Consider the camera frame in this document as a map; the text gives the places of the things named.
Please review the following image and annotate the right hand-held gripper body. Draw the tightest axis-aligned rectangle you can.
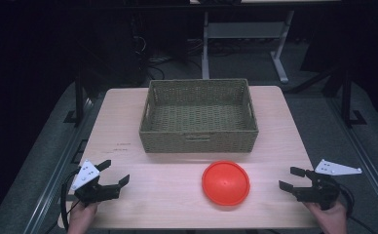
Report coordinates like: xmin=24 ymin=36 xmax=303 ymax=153
xmin=292 ymin=158 xmax=362 ymax=211

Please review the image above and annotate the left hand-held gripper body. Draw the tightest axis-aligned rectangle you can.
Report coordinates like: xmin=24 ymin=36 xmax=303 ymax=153
xmin=70 ymin=159 xmax=123 ymax=208

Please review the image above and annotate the red plastic bowl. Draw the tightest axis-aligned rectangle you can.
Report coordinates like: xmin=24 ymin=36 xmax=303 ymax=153
xmin=201 ymin=160 xmax=251 ymax=207

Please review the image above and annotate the green woven basket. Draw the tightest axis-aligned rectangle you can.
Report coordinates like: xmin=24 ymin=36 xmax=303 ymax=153
xmin=138 ymin=78 xmax=260 ymax=154

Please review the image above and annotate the person's left hand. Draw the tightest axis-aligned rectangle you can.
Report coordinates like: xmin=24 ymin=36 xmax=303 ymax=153
xmin=66 ymin=201 xmax=99 ymax=234

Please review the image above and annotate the person's right hand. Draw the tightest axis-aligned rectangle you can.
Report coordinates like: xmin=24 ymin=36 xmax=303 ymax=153
xmin=303 ymin=200 xmax=348 ymax=234

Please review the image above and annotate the black metal stand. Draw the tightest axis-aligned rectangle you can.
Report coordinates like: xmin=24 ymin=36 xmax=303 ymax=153
xmin=62 ymin=62 xmax=85 ymax=125
xmin=341 ymin=67 xmax=367 ymax=127

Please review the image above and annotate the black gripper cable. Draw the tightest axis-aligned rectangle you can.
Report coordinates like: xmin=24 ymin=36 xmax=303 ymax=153
xmin=59 ymin=168 xmax=82 ymax=232
xmin=334 ymin=181 xmax=378 ymax=234

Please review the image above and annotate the aluminium rail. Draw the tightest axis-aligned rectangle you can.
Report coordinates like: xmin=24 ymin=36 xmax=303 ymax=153
xmin=325 ymin=97 xmax=378 ymax=226
xmin=23 ymin=96 xmax=97 ymax=234

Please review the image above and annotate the bundle of floor cables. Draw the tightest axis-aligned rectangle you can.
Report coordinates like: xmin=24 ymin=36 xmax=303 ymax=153
xmin=132 ymin=34 xmax=205 ymax=82

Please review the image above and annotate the white metal desk frame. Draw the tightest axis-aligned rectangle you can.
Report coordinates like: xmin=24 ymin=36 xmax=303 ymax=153
xmin=201 ymin=9 xmax=295 ymax=85

